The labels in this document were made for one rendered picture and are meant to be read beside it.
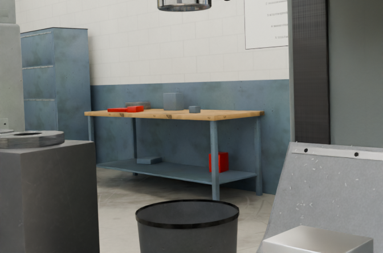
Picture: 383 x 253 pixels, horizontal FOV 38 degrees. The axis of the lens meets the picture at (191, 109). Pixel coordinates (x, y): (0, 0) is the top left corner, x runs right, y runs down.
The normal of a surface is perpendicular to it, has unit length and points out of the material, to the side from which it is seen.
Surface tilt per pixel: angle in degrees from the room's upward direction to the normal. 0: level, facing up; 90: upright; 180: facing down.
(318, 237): 0
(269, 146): 90
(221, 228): 94
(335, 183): 64
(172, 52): 90
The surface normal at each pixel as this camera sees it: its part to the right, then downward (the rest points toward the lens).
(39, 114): -0.72, 0.06
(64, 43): 0.70, 0.01
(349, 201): -0.67, -0.38
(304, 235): -0.04, -1.00
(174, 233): -0.24, 0.12
